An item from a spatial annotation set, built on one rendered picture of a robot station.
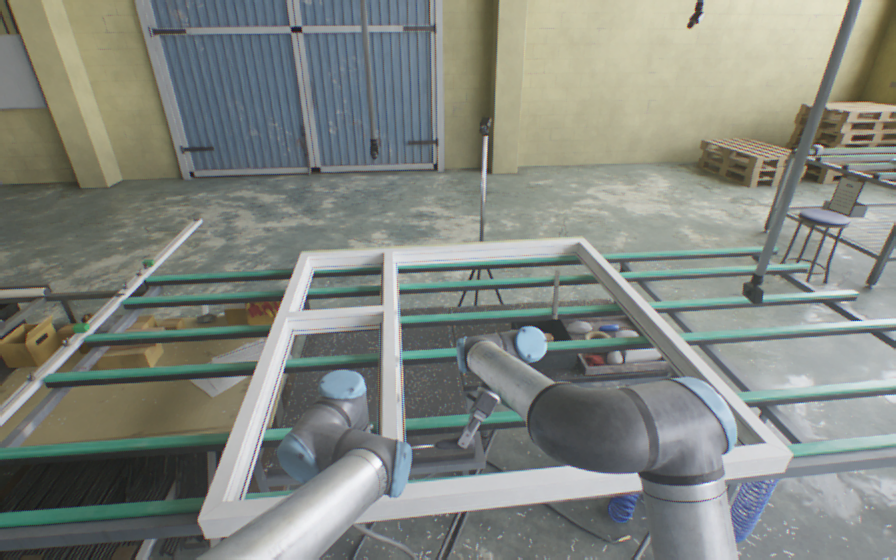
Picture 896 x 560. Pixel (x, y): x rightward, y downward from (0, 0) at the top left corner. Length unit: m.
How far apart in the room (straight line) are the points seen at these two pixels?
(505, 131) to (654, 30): 2.66
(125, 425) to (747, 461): 2.04
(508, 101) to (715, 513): 6.65
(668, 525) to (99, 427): 1.92
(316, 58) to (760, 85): 6.93
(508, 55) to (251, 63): 3.59
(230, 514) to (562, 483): 0.79
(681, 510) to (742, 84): 8.61
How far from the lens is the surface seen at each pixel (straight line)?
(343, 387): 0.93
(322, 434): 0.87
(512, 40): 7.06
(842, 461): 1.74
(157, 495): 2.26
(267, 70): 7.45
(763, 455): 1.50
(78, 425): 2.23
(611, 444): 0.67
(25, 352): 2.67
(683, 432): 0.71
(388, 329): 1.71
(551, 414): 0.69
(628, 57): 8.07
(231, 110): 7.67
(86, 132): 8.22
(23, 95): 8.72
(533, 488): 1.24
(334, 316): 1.85
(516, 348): 1.19
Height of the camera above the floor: 1.90
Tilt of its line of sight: 28 degrees down
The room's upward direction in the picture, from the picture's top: straight up
